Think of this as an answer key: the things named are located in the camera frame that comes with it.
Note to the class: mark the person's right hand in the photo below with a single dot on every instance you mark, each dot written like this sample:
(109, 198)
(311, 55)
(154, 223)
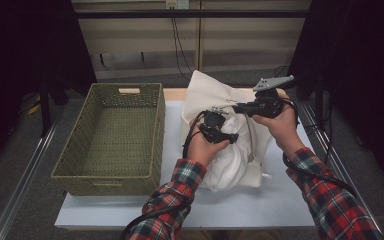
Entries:
(285, 133)

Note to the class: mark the black metal stand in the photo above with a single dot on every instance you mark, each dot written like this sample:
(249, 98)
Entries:
(319, 83)
(45, 110)

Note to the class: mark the white wall outlet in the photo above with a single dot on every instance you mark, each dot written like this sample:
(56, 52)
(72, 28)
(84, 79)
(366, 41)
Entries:
(177, 3)

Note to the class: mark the green woven basket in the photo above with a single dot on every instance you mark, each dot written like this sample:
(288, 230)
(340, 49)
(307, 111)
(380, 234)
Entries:
(123, 133)

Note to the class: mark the black horizontal bar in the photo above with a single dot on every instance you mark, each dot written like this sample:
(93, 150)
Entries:
(246, 14)

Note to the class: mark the metal floor rail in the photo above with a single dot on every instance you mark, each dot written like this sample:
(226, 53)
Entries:
(350, 176)
(20, 186)

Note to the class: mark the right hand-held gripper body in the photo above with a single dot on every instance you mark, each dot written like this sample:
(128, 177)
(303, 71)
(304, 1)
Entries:
(268, 105)

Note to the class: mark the wooden wall post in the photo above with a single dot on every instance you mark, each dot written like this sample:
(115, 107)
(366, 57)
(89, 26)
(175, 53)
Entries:
(199, 43)

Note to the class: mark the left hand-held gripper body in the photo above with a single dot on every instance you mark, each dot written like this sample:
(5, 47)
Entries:
(210, 121)

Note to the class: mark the yellow floor strip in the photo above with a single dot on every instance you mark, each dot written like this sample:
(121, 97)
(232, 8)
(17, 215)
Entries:
(33, 108)

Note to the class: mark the person's left hand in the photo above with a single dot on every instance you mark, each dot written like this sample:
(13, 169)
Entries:
(201, 148)

